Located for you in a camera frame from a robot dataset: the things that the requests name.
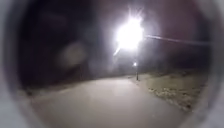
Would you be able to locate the street lamp pole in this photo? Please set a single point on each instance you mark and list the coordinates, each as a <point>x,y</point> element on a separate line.
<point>136,68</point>

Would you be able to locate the rough grass verge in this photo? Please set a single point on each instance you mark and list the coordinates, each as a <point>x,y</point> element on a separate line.
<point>173,87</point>

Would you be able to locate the grey paved path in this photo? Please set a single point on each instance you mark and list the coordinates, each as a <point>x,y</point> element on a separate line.
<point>103,103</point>

